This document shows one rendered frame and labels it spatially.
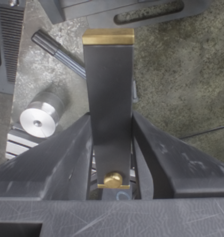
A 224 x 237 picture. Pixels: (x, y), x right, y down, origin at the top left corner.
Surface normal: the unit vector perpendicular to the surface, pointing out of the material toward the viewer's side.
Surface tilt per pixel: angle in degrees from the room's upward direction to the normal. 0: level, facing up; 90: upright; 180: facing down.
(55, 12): 26
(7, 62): 0
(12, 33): 0
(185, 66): 0
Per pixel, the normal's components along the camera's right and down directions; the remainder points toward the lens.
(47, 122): -0.10, 0.58
